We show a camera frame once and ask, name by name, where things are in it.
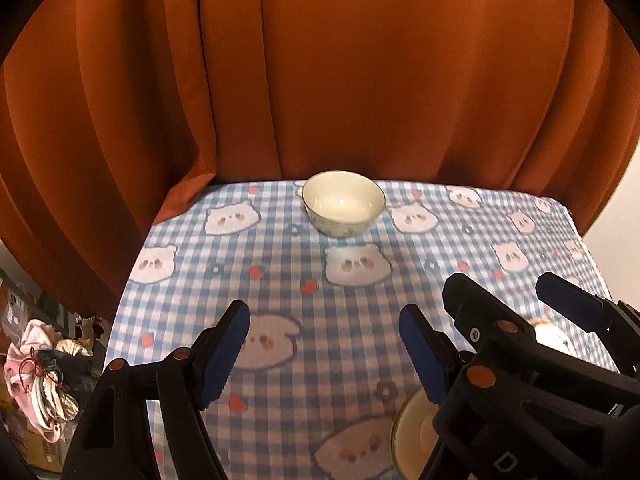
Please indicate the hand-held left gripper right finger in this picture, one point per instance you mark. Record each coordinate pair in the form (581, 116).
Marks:
(425, 355)

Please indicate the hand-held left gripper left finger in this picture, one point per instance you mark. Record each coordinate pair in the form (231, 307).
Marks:
(225, 355)

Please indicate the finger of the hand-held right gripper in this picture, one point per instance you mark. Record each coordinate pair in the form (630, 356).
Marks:
(570, 300)
(480, 310)

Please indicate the blue checked printed tablecloth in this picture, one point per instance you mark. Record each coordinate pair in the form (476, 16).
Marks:
(300, 310)

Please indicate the dark clothing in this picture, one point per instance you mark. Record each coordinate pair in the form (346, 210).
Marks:
(67, 362)

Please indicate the pink clothes pile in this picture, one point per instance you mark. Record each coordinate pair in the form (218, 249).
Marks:
(35, 390)

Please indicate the cardboard box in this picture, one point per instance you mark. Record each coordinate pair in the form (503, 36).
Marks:
(35, 455)

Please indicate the orange curtain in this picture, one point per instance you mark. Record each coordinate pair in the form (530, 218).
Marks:
(350, 60)

